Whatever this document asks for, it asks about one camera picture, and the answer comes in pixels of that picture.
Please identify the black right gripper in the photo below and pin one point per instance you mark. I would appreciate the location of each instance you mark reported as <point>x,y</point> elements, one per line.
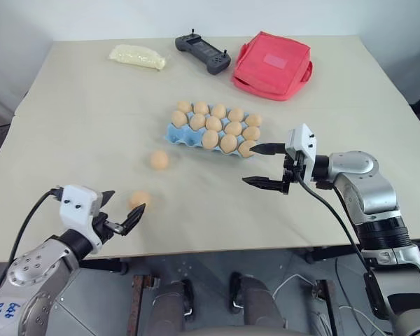
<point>293,171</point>

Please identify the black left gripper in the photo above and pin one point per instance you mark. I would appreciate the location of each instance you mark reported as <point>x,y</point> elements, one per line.
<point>103,225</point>

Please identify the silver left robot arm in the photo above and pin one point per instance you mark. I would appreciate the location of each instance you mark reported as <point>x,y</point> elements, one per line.
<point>38,267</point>

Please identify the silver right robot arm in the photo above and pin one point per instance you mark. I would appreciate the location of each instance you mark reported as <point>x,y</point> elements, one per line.
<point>357,169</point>

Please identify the brown egg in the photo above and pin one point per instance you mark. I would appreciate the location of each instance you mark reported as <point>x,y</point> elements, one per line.
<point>210,139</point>
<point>251,133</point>
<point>183,106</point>
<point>139,199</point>
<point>159,160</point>
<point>245,148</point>
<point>178,118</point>
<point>228,143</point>
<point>197,122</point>
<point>201,107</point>
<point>234,128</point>
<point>218,110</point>
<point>236,114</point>
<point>253,119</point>
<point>213,124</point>

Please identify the blue egg carton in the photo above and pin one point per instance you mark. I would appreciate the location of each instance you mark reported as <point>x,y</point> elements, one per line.
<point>182,134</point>

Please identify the red fabric bag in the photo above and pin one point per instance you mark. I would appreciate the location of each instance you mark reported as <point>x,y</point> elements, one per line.
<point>269,66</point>

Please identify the black handheld remote controller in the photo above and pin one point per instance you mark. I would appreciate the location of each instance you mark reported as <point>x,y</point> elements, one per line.
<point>201,52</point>

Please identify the clear bag of white rice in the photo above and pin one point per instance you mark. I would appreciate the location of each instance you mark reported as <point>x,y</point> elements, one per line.
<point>136,57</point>

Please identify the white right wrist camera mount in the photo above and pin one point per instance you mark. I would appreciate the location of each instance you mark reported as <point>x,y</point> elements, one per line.
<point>301,140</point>

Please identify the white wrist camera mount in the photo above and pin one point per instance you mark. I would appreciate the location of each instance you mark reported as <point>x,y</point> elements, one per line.
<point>301,140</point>
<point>77,201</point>

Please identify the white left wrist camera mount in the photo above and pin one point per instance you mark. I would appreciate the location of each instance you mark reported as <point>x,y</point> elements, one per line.
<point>77,201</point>

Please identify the black table frame foot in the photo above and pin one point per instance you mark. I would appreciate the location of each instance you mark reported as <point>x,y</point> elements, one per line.
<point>329,253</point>
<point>105,266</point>

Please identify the rusty metal bracket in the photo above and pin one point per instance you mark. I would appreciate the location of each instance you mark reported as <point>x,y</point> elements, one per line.
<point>140,301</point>
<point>323,304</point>

